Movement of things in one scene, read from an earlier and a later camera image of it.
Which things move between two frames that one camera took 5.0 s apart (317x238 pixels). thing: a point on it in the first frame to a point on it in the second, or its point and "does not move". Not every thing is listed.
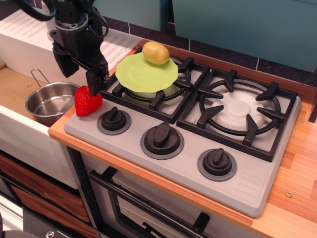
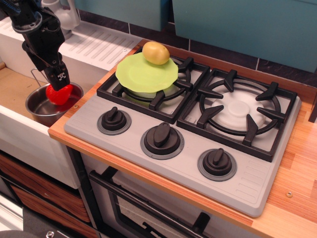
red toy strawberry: (85, 103) to (60, 97)
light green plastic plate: (135, 73) does not move
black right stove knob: (217, 164) does not move
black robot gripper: (77, 39) to (44, 37)
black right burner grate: (246, 115) does not move
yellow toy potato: (155, 53) does not move
